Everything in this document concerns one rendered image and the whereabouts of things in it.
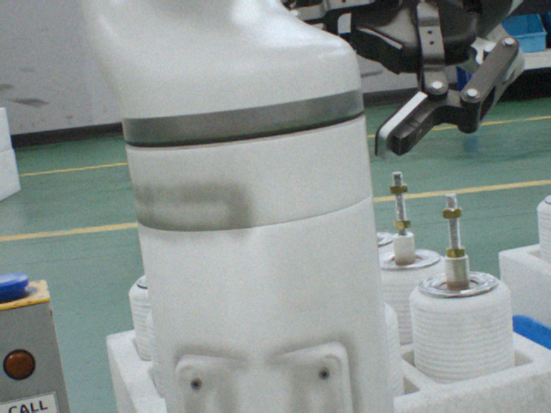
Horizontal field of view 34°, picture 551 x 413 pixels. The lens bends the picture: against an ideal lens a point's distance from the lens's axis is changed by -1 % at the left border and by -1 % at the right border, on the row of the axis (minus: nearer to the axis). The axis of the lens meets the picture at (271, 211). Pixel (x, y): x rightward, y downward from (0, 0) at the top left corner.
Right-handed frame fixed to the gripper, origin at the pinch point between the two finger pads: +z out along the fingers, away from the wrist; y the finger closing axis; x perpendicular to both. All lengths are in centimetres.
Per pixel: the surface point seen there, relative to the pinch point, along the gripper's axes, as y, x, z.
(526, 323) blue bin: 3, 65, -35
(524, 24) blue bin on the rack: -159, 324, -376
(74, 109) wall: -377, 379, -189
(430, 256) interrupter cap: -5, 44, -23
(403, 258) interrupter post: -7.1, 43.6, -20.9
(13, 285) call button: -24.5, 26.4, 12.0
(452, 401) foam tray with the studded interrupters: 7.7, 37.5, -7.4
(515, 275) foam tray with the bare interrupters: -2, 66, -41
